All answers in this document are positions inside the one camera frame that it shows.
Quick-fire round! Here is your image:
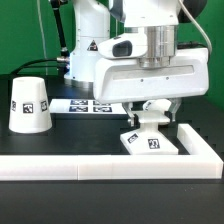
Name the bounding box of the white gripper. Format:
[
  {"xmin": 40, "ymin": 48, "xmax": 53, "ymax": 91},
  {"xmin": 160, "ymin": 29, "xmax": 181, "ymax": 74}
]
[{"xmin": 93, "ymin": 48, "xmax": 209, "ymax": 127}]

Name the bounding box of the black cable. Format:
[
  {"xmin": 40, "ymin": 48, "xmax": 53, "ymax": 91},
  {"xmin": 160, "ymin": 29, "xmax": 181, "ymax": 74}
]
[{"xmin": 10, "ymin": 57, "xmax": 70, "ymax": 75}]

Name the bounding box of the white L-shaped corner fence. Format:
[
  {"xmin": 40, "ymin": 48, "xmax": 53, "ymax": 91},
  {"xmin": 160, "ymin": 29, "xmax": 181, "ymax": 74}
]
[{"xmin": 0, "ymin": 124, "xmax": 223, "ymax": 181}]

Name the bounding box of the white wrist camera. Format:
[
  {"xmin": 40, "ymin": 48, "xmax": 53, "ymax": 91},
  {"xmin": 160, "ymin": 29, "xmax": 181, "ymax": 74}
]
[{"xmin": 98, "ymin": 33, "xmax": 147, "ymax": 59}]

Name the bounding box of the white marker tag plate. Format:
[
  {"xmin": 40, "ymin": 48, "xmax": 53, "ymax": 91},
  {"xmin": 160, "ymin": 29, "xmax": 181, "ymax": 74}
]
[{"xmin": 50, "ymin": 99, "xmax": 125, "ymax": 115}]

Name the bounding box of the white lamp base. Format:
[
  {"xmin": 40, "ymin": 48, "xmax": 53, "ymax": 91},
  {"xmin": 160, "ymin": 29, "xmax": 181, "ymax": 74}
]
[{"xmin": 120, "ymin": 110, "xmax": 178, "ymax": 155}]

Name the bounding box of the white lamp bulb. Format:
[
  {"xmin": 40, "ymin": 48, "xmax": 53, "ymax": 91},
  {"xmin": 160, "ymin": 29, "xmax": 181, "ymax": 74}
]
[{"xmin": 143, "ymin": 99, "xmax": 171, "ymax": 113}]

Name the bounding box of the white lamp shade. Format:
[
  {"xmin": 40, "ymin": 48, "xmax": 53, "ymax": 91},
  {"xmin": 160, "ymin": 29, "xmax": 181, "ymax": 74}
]
[{"xmin": 9, "ymin": 77, "xmax": 52, "ymax": 134}]

